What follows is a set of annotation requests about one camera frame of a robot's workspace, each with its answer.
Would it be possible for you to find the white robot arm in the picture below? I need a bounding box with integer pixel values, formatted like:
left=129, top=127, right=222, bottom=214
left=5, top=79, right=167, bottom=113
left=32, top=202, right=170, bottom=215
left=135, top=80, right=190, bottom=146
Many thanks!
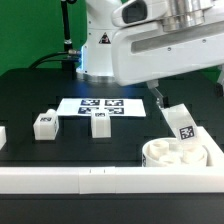
left=77, top=0, right=224, bottom=108

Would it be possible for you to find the white front fence bar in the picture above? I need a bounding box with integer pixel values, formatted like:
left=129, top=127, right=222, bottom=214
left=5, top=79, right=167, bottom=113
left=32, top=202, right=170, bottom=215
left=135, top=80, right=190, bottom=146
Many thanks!
left=0, top=167, right=224, bottom=194

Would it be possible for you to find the white marker sheet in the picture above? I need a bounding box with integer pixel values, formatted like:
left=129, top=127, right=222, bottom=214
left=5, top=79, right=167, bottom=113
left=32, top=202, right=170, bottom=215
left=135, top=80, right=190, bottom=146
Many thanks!
left=57, top=98, right=146, bottom=117

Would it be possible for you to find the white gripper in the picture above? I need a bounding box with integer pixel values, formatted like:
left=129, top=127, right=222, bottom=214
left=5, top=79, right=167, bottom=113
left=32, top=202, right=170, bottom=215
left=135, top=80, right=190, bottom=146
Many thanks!
left=111, top=0, right=224, bottom=109

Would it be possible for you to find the white round stool seat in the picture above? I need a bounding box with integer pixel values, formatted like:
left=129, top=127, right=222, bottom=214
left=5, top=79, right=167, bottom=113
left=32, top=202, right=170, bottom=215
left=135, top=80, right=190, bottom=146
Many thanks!
left=142, top=138, right=208, bottom=167

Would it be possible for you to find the white left fence piece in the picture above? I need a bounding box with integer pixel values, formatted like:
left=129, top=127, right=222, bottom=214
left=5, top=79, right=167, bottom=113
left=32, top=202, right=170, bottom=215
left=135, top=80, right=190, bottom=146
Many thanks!
left=0, top=126, right=6, bottom=150

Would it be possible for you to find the black cable bundle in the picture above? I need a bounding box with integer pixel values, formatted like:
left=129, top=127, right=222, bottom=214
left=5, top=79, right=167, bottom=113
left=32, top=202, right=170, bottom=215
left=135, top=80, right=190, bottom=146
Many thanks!
left=28, top=49, right=82, bottom=70

